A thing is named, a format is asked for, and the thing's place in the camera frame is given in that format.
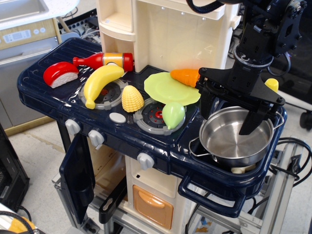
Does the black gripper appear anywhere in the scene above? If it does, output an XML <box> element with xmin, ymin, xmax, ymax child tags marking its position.
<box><xmin>196</xmin><ymin>61</ymin><xmax>285</xmax><ymax>136</ymax></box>

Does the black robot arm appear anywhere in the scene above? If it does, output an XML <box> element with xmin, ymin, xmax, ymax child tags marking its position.
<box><xmin>196</xmin><ymin>0</ymin><xmax>307</xmax><ymax>135</ymax></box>

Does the stainless steel pot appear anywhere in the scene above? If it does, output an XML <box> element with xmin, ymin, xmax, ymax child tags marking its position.
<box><xmin>189</xmin><ymin>106</ymin><xmax>285</xmax><ymax>168</ymax></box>

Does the yellow toy banana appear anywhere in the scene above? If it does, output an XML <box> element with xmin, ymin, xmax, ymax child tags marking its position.
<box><xmin>83</xmin><ymin>65</ymin><xmax>124</xmax><ymax>109</ymax></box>

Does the orange toy carrot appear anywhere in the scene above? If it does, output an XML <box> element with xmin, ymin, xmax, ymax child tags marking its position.
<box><xmin>170</xmin><ymin>69</ymin><xmax>200</xmax><ymax>88</ymax></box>

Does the green toy pear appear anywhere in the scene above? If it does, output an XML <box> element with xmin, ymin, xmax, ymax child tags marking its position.
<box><xmin>162</xmin><ymin>102</ymin><xmax>185</xmax><ymax>130</ymax></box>

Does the light green toy plate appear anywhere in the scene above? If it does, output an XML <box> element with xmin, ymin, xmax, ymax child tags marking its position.
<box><xmin>144</xmin><ymin>72</ymin><xmax>201</xmax><ymax>106</ymax></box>

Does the navy toy kitchen counter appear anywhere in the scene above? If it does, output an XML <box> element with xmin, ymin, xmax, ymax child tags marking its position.
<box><xmin>17</xmin><ymin>38</ymin><xmax>287</xmax><ymax>218</ymax></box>

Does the grey right toy burner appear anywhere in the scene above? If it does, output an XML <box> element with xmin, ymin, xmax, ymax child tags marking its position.
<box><xmin>133</xmin><ymin>98</ymin><xmax>186</xmax><ymax>136</ymax></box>

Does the grey toy burner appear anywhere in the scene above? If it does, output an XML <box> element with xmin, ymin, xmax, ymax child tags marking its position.
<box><xmin>78</xmin><ymin>78</ymin><xmax>129</xmax><ymax>111</ymax></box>
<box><xmin>133</xmin><ymin>98</ymin><xmax>186</xmax><ymax>136</ymax></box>

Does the cream toy kitchen cabinet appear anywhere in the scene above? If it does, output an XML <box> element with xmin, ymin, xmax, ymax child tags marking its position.
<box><xmin>96</xmin><ymin>0</ymin><xmax>240</xmax><ymax>72</ymax></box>

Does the yellow toy corn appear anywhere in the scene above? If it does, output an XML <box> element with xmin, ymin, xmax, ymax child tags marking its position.
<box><xmin>121</xmin><ymin>85</ymin><xmax>144</xmax><ymax>113</ymax></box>

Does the grey right stove knob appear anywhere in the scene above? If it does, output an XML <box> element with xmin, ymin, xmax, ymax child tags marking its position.
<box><xmin>137</xmin><ymin>152</ymin><xmax>155</xmax><ymax>170</ymax></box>

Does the grey stove knob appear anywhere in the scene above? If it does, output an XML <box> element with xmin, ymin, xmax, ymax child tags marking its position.
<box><xmin>65</xmin><ymin>119</ymin><xmax>81</xmax><ymax>135</ymax></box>
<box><xmin>137</xmin><ymin>152</ymin><xmax>155</xmax><ymax>170</ymax></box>
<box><xmin>88</xmin><ymin>130</ymin><xmax>105</xmax><ymax>150</ymax></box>

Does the grey oval button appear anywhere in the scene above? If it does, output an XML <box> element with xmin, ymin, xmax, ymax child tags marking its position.
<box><xmin>109</xmin><ymin>112</ymin><xmax>126</xmax><ymax>124</ymax></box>

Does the red toy ketchup bottle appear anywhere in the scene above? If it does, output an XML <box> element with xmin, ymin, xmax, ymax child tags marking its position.
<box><xmin>73</xmin><ymin>53</ymin><xmax>134</xmax><ymax>72</ymax></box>

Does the grey left toy burner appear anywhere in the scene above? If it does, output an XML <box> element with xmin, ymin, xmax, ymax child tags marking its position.
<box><xmin>78</xmin><ymin>78</ymin><xmax>129</xmax><ymax>111</ymax></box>

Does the orange toy drawer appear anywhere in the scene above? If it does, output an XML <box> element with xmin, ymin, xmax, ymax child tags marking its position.
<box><xmin>133</xmin><ymin>185</ymin><xmax>174</xmax><ymax>230</ymax></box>

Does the grey middle stove knob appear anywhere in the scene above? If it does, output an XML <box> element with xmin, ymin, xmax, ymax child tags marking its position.
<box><xmin>88</xmin><ymin>130</ymin><xmax>105</xmax><ymax>150</ymax></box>

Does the grey left stove knob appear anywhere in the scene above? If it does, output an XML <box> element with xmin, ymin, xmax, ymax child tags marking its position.
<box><xmin>65</xmin><ymin>119</ymin><xmax>81</xmax><ymax>135</ymax></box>

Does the navy toy oven door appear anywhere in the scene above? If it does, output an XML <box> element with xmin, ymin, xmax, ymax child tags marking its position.
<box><xmin>59</xmin><ymin>134</ymin><xmax>96</xmax><ymax>224</ymax></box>

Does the red white toy sushi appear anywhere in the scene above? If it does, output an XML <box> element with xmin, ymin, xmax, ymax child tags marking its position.
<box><xmin>43</xmin><ymin>61</ymin><xmax>79</xmax><ymax>88</ymax></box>

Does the wooden white toy appliance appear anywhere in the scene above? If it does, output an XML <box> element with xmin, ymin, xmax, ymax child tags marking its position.
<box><xmin>0</xmin><ymin>0</ymin><xmax>79</xmax><ymax>134</ymax></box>

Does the black computer case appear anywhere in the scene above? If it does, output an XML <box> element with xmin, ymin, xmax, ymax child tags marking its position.
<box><xmin>0</xmin><ymin>128</ymin><xmax>30</xmax><ymax>212</ymax></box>

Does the black cable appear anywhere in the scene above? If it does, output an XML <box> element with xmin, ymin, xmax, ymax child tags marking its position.
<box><xmin>268</xmin><ymin>137</ymin><xmax>312</xmax><ymax>188</ymax></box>

